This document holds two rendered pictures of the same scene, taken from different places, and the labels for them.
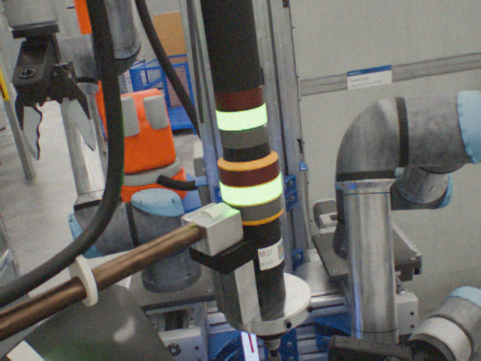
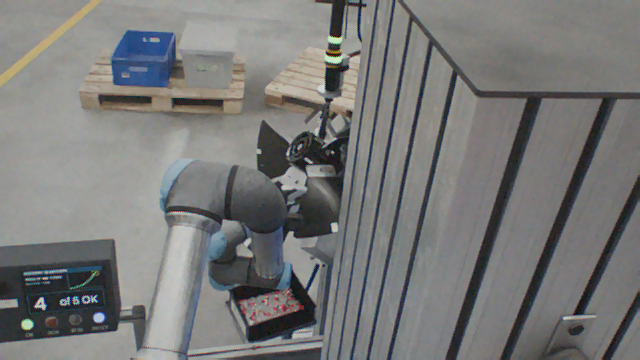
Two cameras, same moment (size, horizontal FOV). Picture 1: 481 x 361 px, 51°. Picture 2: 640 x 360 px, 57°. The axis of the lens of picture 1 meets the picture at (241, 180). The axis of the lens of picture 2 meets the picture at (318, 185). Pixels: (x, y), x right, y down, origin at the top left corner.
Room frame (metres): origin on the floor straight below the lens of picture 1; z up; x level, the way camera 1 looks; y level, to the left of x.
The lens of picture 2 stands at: (1.79, -0.28, 2.15)
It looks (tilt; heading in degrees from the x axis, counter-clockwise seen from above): 35 degrees down; 170
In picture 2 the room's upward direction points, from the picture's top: 6 degrees clockwise
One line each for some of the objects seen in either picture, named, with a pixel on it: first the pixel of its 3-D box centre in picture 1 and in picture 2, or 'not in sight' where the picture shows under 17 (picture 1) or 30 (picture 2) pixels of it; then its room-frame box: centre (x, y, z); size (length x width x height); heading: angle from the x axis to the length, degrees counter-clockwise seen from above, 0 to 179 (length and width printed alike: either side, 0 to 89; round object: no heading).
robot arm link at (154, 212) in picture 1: (157, 218); not in sight; (1.14, 0.22, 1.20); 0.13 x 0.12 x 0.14; 101
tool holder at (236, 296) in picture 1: (250, 259); (333, 75); (0.33, 0.00, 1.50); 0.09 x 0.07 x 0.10; 130
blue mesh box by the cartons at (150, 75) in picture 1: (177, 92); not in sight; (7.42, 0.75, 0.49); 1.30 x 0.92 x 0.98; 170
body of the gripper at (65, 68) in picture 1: (46, 65); not in sight; (0.85, 0.29, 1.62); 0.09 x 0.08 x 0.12; 5
